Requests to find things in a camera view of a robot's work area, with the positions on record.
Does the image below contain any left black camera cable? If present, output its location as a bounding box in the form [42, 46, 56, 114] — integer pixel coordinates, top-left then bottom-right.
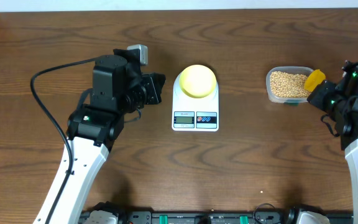
[30, 57, 98, 224]

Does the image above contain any yellow plastic scoop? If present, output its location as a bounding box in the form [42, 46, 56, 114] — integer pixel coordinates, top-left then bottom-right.
[304, 69, 326, 92]

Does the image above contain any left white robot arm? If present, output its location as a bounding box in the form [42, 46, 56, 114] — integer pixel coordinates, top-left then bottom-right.
[30, 54, 166, 223]

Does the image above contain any clear plastic bean container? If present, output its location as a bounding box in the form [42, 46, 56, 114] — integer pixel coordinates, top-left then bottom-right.
[266, 66, 313, 104]

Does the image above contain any yellow plastic bowl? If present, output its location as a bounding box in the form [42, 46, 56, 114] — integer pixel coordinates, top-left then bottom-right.
[179, 65, 217, 98]

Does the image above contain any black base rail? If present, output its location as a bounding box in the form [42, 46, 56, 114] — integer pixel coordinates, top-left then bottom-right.
[79, 202, 354, 224]

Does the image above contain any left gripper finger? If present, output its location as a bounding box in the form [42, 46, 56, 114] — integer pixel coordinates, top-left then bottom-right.
[145, 81, 163, 105]
[142, 73, 166, 93]

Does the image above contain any white digital kitchen scale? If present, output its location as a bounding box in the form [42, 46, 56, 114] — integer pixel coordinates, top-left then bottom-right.
[172, 73, 219, 132]

